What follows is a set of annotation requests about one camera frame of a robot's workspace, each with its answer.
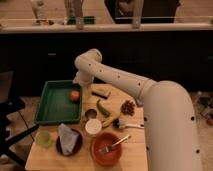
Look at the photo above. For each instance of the yellow banana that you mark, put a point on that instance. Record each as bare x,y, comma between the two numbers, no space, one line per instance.
109,121

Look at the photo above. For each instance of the grey crumpled cloth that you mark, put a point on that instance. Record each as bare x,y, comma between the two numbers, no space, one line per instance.
68,139

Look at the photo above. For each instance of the green plastic tray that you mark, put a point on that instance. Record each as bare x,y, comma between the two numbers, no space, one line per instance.
56,106

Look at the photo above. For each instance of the orange bowl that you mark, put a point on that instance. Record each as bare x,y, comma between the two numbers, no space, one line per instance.
102,140

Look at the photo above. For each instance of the dark cabinet counter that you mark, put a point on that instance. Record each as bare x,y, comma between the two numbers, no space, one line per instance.
38,54

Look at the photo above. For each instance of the brown pine cone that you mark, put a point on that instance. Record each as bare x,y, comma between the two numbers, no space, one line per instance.
128,108

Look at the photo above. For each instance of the light green cup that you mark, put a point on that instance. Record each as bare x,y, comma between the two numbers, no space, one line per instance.
43,139

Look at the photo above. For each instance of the small metal cup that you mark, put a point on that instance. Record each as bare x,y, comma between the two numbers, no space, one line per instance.
90,114

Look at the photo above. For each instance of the white cup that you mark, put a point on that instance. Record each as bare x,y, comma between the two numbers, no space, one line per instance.
93,126

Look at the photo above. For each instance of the red orange apple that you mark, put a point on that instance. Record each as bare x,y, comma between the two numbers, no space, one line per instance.
74,95

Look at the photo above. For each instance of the dark brown plate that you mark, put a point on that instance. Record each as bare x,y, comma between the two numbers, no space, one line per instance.
77,145

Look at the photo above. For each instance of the blue sponge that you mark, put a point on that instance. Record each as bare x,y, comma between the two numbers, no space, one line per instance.
139,103

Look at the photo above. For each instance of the black handled dish brush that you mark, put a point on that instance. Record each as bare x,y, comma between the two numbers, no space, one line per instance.
120,124

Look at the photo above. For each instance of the green pepper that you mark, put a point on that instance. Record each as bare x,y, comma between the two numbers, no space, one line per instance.
103,110

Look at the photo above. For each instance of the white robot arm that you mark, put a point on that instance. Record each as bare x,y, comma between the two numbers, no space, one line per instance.
170,127

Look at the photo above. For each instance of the metal fork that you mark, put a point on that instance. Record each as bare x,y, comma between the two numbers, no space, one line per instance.
116,143

